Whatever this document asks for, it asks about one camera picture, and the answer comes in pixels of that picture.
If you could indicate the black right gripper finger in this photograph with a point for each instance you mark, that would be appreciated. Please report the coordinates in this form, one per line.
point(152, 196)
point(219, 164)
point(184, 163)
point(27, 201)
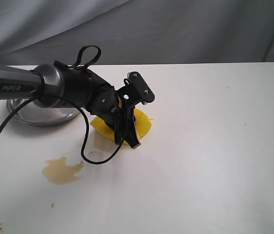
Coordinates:
point(131, 136)

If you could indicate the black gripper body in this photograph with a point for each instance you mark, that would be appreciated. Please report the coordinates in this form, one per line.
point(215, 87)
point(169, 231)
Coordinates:
point(116, 109)

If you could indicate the yellow sponge block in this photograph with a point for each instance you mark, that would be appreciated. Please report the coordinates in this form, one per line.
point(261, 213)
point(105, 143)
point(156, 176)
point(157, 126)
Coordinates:
point(142, 123)

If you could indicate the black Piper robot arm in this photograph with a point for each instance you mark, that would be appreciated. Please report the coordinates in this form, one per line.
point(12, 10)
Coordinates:
point(57, 87)

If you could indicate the amber liquid spill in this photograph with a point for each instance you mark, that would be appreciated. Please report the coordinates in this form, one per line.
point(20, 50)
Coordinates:
point(58, 172)

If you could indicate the round stainless steel dish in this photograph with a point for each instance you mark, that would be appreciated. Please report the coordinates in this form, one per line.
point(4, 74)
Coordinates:
point(45, 117)

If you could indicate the grey backdrop cloth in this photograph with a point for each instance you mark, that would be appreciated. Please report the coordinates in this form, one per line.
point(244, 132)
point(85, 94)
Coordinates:
point(33, 32)

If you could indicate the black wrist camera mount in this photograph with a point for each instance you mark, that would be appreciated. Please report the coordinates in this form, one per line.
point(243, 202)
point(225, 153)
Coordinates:
point(136, 89)

